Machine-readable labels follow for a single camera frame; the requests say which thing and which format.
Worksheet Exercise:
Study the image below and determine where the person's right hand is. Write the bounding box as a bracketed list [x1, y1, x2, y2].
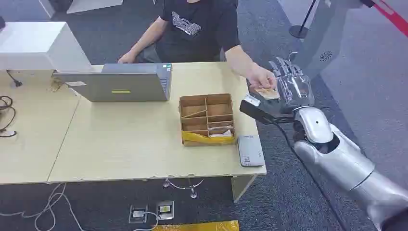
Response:
[117, 51, 138, 64]

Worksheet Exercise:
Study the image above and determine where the person's left hand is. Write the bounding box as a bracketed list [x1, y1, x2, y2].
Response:
[246, 63, 278, 92]

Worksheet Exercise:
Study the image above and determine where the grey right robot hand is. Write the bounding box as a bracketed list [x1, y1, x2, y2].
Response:
[268, 56, 315, 113]

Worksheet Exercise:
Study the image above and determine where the tan card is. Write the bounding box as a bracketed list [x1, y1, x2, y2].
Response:
[254, 88, 281, 101]

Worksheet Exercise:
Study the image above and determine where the grey laptop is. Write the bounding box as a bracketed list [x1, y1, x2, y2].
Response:
[52, 63, 173, 103]

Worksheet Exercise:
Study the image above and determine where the wooden compartment box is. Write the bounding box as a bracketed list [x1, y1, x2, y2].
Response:
[178, 93, 237, 148]

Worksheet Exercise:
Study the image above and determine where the white card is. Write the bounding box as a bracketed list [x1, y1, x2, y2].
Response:
[208, 126, 234, 138]

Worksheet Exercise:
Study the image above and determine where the person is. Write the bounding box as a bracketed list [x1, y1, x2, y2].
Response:
[117, 0, 278, 92]

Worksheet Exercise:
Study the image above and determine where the grey flat card reader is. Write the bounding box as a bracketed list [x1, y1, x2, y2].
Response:
[237, 135, 266, 167]

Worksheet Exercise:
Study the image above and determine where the white box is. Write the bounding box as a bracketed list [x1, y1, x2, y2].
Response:
[0, 21, 94, 73]

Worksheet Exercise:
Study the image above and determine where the pale desk leg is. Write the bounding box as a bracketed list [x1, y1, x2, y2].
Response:
[230, 174, 258, 204]

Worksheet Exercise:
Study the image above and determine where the red barrier belt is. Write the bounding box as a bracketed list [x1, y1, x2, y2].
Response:
[372, 0, 408, 38]

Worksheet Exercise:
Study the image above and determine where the silver floor socket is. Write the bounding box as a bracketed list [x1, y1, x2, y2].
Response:
[128, 205, 149, 224]
[155, 200, 175, 221]

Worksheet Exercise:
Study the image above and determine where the yellow sheet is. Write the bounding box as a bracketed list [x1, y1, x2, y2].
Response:
[153, 220, 240, 231]

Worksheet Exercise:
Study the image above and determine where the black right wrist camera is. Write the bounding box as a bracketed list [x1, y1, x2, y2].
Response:
[239, 94, 296, 125]

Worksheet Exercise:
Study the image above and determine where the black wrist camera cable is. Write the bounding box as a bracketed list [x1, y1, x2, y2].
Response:
[269, 118, 346, 231]

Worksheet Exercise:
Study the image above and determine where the black stanchion post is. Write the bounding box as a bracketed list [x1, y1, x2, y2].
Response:
[288, 0, 317, 39]

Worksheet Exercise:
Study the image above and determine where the black plug with cable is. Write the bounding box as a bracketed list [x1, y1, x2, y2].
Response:
[5, 70, 24, 89]

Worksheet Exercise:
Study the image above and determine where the clear cable under desk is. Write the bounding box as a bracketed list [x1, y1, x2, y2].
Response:
[162, 177, 204, 200]

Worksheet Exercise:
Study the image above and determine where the black coiled cable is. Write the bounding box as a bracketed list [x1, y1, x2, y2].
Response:
[0, 95, 18, 138]

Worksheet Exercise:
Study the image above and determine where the white floor cable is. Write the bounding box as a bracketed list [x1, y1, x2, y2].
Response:
[0, 182, 85, 231]

